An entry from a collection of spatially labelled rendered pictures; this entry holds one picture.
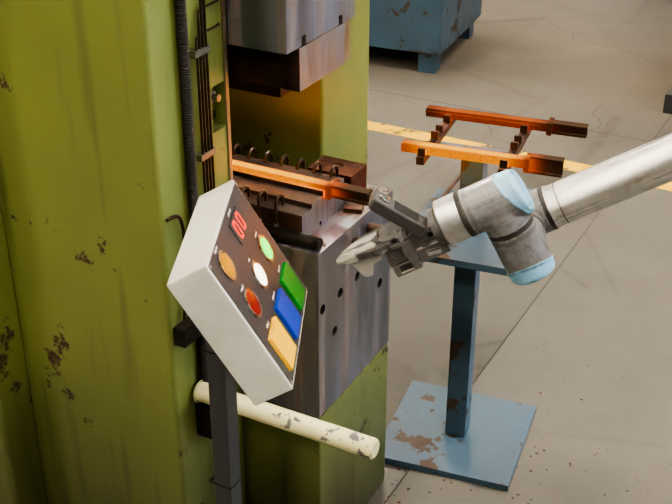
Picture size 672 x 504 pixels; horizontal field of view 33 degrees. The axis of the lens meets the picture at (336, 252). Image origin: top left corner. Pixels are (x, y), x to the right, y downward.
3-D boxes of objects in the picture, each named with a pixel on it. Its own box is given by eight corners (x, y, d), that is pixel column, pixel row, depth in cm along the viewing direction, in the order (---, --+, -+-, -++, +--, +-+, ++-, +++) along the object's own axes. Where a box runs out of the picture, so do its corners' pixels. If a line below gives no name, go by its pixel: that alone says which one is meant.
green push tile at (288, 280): (305, 290, 221) (286, 260, 218) (302, 310, 214) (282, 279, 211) (297, 293, 221) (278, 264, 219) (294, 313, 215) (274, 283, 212)
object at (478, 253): (539, 210, 317) (540, 203, 316) (508, 276, 284) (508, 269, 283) (436, 194, 326) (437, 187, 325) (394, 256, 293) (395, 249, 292)
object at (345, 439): (381, 452, 237) (381, 432, 235) (369, 466, 233) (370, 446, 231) (207, 394, 255) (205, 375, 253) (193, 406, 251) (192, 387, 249)
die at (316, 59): (344, 64, 250) (344, 22, 246) (300, 92, 235) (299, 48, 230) (188, 36, 267) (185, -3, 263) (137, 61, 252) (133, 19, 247)
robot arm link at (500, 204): (539, 222, 203) (516, 176, 199) (475, 249, 206) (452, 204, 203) (535, 200, 211) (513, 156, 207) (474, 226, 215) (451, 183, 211)
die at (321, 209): (344, 207, 267) (344, 174, 263) (302, 242, 252) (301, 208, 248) (197, 172, 284) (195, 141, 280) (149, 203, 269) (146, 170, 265)
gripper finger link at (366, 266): (347, 289, 214) (390, 270, 212) (332, 265, 212) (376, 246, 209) (348, 281, 217) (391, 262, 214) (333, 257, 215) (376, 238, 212)
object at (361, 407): (385, 480, 320) (388, 342, 297) (320, 565, 290) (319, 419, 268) (219, 423, 343) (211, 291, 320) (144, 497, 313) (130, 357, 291)
